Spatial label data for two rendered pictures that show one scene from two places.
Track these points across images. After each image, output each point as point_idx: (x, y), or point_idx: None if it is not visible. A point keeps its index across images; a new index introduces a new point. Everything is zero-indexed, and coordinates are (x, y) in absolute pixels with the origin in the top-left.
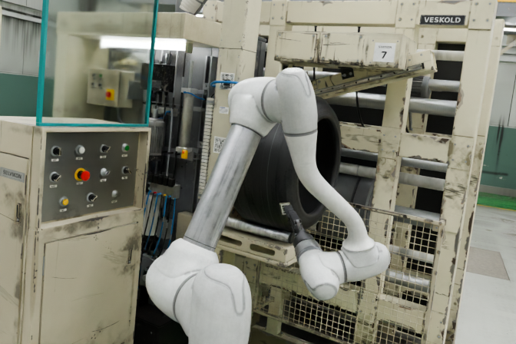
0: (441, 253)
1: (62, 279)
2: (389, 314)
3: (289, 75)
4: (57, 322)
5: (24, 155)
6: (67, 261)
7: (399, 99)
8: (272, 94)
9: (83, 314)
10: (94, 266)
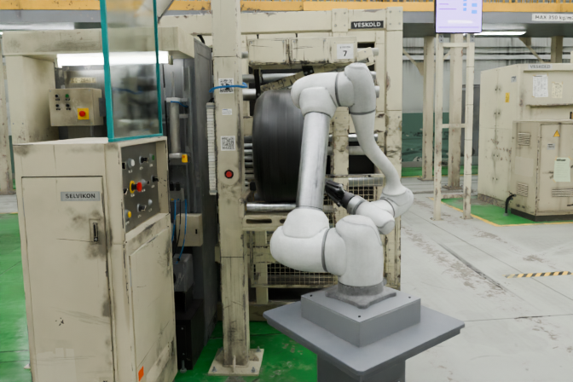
0: None
1: (141, 287)
2: None
3: (360, 68)
4: (141, 329)
5: (95, 174)
6: (141, 269)
7: None
8: (346, 84)
9: (153, 319)
10: (153, 271)
